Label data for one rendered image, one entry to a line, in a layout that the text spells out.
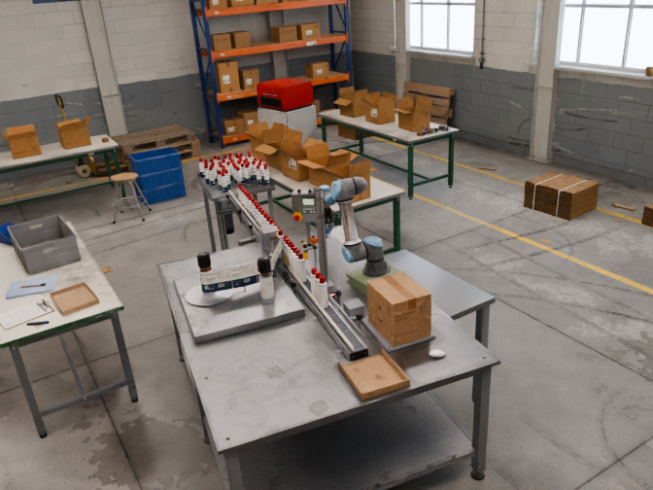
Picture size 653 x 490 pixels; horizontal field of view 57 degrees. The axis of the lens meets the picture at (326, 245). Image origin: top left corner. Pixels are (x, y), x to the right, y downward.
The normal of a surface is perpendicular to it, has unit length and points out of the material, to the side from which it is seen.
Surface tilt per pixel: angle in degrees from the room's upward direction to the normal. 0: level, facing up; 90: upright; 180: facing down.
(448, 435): 2
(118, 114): 90
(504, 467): 0
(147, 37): 90
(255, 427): 0
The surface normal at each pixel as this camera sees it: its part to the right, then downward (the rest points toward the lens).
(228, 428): -0.07, -0.91
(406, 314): 0.40, 0.36
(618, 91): -0.85, 0.27
